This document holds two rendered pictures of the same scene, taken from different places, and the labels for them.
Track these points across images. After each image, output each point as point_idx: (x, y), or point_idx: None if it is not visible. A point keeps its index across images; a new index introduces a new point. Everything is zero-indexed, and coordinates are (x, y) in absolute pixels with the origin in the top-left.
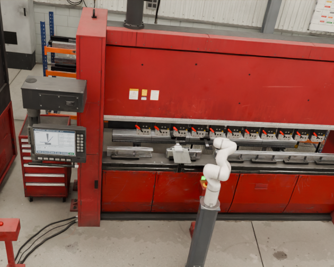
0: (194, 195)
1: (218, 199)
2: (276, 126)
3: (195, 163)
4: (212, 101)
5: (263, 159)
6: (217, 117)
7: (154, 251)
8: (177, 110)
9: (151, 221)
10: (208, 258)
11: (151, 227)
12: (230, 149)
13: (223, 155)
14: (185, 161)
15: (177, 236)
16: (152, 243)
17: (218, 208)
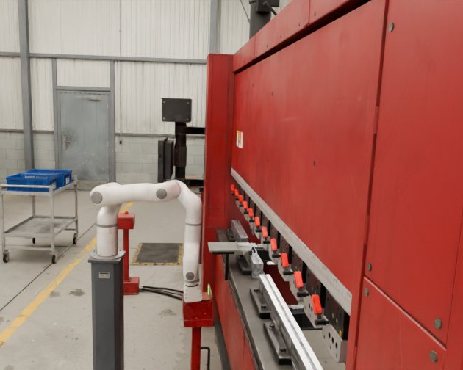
0: (230, 347)
1: (114, 260)
2: (288, 241)
3: (234, 274)
4: (256, 153)
5: (280, 338)
6: (258, 189)
7: (155, 369)
8: (246, 167)
9: (218, 367)
10: None
11: (206, 367)
12: (148, 186)
13: (133, 184)
14: (213, 247)
15: None
16: (172, 368)
17: (91, 259)
